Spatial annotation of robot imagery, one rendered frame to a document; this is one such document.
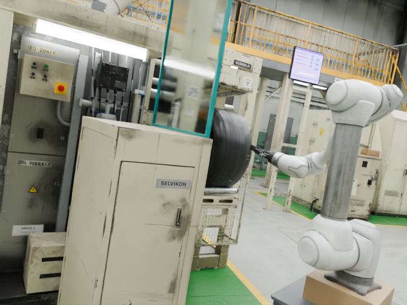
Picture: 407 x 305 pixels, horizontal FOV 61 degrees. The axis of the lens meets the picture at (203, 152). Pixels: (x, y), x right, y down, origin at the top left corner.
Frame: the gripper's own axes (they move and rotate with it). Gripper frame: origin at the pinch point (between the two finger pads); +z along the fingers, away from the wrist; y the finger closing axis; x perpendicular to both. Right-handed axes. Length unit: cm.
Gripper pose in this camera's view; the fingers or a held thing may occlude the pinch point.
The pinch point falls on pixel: (254, 148)
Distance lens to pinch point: 212.5
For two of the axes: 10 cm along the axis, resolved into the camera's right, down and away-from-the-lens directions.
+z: -4.9, -3.0, 8.2
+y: -8.4, -0.9, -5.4
